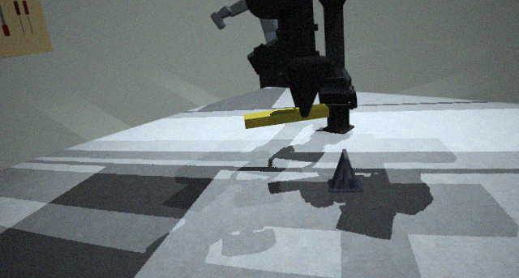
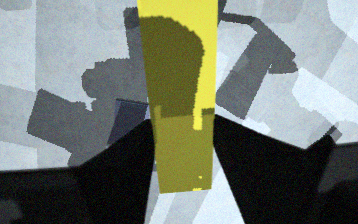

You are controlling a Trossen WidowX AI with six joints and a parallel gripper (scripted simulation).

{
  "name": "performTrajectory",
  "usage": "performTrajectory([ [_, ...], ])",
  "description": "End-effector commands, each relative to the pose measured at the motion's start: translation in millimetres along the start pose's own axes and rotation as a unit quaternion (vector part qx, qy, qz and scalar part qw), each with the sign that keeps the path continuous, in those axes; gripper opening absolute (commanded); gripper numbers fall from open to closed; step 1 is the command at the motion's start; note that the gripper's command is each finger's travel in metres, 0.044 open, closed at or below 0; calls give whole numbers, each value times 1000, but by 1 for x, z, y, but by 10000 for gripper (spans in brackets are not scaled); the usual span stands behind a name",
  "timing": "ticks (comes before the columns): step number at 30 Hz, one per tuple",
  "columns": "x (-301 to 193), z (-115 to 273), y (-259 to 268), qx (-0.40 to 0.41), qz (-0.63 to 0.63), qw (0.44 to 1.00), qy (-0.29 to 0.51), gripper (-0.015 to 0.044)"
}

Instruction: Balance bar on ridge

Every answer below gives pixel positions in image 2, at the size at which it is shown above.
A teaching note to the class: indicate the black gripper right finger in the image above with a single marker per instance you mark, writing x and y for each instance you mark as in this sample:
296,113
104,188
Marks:
274,182

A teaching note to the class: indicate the yellow bar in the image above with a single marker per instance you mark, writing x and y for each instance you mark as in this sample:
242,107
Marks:
179,47

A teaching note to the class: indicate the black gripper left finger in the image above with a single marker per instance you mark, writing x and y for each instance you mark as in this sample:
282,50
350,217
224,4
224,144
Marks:
110,188

